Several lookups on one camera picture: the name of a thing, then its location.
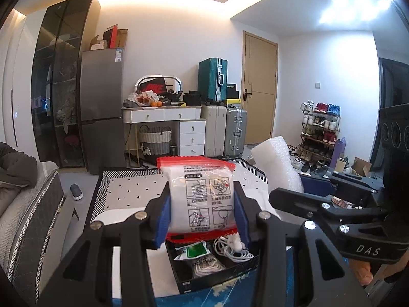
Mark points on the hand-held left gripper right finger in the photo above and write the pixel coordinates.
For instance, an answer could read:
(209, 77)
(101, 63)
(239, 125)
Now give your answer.
(243, 220)

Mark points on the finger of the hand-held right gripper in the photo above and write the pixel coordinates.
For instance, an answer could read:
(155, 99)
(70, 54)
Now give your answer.
(294, 203)
(316, 185)

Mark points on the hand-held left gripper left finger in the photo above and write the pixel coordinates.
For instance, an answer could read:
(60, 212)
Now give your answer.
(163, 217)

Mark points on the white mask packet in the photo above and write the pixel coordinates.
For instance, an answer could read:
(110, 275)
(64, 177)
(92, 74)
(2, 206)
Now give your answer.
(198, 198)

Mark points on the white foam sheet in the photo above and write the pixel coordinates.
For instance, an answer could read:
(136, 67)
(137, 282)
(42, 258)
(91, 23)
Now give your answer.
(274, 160)

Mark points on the green packet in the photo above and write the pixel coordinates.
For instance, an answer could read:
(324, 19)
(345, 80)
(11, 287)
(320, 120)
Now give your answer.
(196, 251)

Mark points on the black cardboard box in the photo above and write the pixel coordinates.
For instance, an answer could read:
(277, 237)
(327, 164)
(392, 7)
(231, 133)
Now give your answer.
(207, 283)

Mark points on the person's right hand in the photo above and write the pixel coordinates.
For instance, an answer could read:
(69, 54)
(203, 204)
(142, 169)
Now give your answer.
(361, 271)

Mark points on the group of loose shoes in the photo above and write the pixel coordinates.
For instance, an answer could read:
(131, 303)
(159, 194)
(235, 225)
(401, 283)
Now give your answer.
(306, 163)

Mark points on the beige cylinder can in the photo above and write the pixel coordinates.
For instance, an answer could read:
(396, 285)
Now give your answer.
(342, 165)

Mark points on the purple rolled mat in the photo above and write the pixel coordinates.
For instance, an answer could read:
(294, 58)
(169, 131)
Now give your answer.
(338, 152)

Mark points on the black white patterned rug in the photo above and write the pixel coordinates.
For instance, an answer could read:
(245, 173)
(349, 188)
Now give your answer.
(127, 192)

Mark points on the open cardboard box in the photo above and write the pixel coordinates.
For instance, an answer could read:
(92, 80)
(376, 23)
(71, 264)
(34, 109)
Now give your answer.
(361, 166)

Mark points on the shoe rack with shoes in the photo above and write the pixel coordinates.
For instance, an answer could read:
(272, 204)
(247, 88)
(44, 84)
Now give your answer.
(321, 131)

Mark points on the woven laundry basket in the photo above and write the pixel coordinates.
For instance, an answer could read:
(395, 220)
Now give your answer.
(155, 140)

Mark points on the white dresser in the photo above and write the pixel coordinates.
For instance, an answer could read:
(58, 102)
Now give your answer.
(191, 134)

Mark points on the silver suitcase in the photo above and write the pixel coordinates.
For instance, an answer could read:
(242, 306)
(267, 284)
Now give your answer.
(235, 132)

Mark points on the grey slipper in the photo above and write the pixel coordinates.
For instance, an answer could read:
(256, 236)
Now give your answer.
(76, 192)

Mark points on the beige suitcase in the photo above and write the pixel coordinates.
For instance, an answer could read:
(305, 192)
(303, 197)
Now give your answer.
(213, 131)

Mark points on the beige door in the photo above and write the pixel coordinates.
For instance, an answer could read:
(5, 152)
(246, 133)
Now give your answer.
(258, 86)

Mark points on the yellow and black box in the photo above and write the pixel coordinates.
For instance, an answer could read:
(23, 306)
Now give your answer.
(234, 103)

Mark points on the black bag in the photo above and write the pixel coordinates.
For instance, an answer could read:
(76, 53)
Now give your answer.
(191, 99)

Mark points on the plastic bag of food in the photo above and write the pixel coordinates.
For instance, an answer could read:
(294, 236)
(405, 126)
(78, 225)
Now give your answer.
(140, 97)

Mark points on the small black box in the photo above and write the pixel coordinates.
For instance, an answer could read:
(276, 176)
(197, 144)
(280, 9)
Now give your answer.
(232, 91)

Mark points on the grey fridge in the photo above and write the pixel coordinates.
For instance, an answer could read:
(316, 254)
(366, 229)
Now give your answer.
(100, 102)

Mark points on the grey sofa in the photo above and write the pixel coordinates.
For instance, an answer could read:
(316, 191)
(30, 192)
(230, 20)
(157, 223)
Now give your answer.
(32, 217)

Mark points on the red black shoe box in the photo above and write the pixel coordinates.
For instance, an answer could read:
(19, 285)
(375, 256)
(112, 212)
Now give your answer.
(153, 86)

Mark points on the arched mirror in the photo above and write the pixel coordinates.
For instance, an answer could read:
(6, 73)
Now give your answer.
(174, 81)

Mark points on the teal suitcase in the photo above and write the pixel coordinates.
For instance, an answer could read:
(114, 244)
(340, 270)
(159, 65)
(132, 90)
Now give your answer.
(211, 80)

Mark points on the dark olive jacket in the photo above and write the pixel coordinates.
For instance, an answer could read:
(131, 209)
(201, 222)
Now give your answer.
(19, 166)

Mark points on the beige duvet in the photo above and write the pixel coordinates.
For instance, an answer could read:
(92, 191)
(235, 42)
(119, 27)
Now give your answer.
(6, 198)

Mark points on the dark glass cabinet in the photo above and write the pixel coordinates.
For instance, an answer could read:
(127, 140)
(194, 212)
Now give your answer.
(64, 86)

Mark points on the brown cardboard box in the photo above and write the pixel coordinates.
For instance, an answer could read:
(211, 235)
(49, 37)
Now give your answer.
(121, 40)

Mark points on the small white box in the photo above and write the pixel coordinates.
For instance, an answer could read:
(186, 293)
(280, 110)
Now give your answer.
(96, 46)

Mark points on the red and black box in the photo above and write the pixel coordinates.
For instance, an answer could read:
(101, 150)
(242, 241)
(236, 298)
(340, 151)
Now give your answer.
(109, 38)

